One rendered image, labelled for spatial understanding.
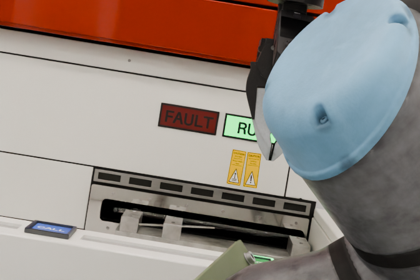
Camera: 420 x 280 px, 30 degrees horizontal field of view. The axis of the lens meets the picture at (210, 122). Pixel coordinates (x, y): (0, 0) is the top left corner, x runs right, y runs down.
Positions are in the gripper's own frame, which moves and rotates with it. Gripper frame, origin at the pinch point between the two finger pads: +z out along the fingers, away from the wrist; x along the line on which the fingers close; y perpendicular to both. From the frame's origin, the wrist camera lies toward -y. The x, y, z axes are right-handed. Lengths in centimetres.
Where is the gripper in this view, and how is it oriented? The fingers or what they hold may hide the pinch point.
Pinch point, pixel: (271, 151)
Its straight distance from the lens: 98.6
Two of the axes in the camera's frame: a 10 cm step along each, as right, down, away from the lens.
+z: -1.6, 9.9, 0.5
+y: 0.1, -0.5, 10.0
